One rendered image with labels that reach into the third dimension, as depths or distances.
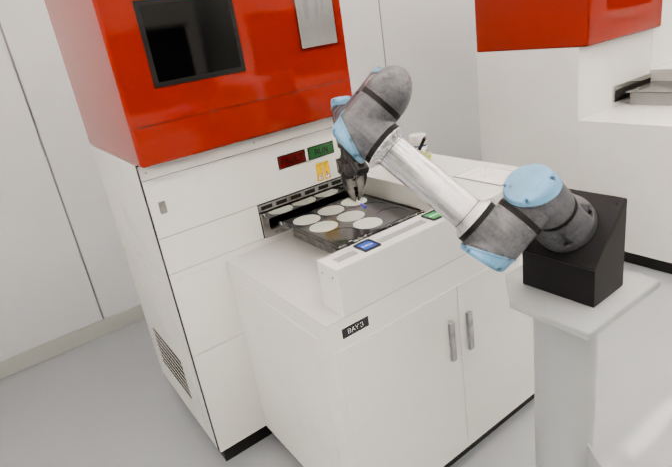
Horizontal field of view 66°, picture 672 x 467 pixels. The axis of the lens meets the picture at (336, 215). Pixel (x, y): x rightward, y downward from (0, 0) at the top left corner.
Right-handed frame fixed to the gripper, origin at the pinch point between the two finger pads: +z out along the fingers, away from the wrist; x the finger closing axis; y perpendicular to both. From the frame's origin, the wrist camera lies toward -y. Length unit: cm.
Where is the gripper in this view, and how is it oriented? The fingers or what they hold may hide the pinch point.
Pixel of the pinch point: (357, 198)
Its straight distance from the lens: 183.5
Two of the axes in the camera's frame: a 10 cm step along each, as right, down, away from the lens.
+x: -9.3, 2.5, -2.6
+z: 1.5, 9.3, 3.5
